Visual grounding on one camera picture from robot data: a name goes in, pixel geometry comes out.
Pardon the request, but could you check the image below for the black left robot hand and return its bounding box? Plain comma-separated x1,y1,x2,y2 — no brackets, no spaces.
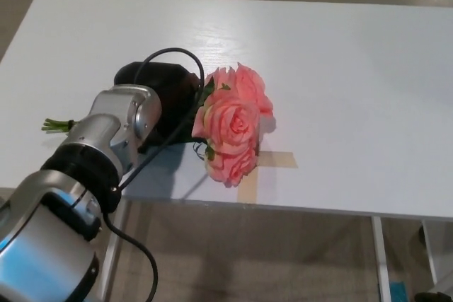
113,61,205,155

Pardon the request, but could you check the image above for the pink rose bouquet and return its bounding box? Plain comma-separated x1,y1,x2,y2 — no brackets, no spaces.
41,62,275,190

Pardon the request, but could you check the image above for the short beige tape strip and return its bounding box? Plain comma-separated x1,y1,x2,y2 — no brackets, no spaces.
256,151,299,169

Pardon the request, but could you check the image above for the white table leg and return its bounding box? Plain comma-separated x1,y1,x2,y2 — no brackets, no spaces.
420,219,440,289
95,198,132,302
371,215,392,302

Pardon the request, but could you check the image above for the blue floor object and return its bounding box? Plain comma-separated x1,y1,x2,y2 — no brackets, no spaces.
389,280,406,302

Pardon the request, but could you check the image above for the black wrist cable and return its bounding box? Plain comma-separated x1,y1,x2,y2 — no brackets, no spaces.
102,46,205,302

